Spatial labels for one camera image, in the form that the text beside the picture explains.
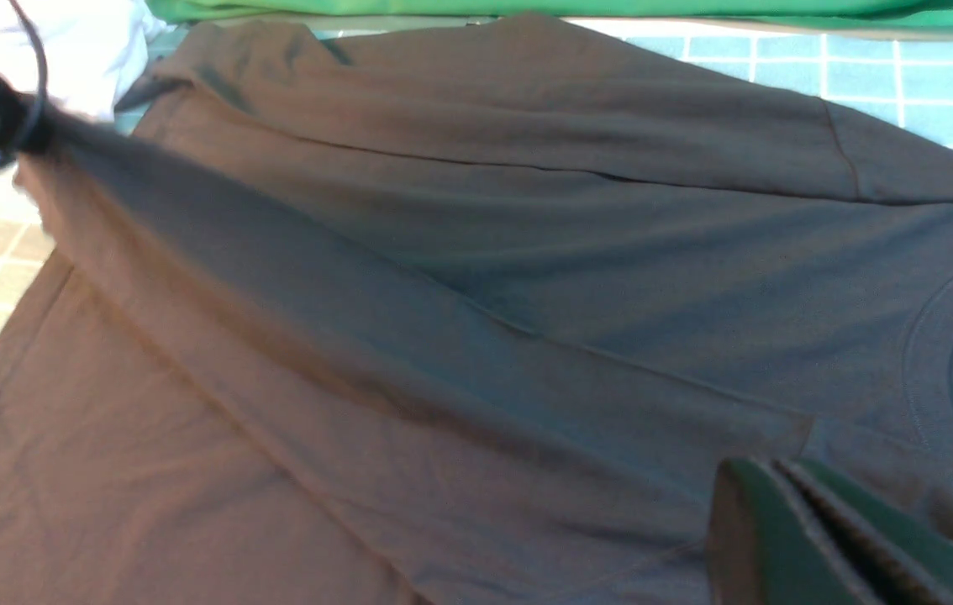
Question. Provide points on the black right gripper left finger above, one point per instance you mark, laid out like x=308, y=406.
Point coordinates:
x=767, y=546

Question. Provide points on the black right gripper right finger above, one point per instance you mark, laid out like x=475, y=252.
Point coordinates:
x=901, y=560

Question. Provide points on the dark gray long-sleeve top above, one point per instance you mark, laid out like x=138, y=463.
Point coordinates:
x=459, y=316

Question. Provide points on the green backdrop cloth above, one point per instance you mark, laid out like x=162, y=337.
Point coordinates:
x=917, y=16

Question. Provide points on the green checkered tablecloth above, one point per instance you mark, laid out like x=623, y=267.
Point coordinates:
x=907, y=81

